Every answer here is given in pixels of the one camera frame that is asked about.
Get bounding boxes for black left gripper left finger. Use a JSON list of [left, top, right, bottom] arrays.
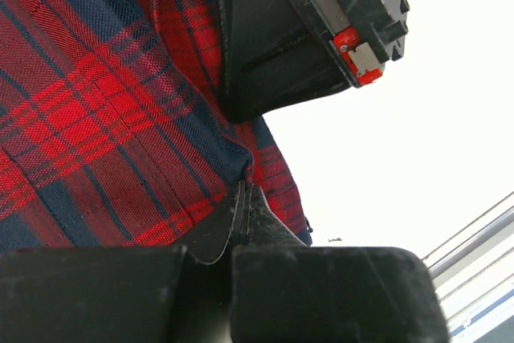
[[1, 184, 245, 342]]

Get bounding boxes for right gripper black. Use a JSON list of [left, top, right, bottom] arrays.
[[216, 0, 410, 122]]

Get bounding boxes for red plaid skirt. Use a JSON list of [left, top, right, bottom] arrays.
[[1, 0, 312, 251]]

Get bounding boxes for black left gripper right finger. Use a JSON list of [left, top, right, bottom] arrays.
[[230, 185, 450, 342]]

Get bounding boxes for aluminium right side rail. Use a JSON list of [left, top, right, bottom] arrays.
[[423, 194, 513, 342]]

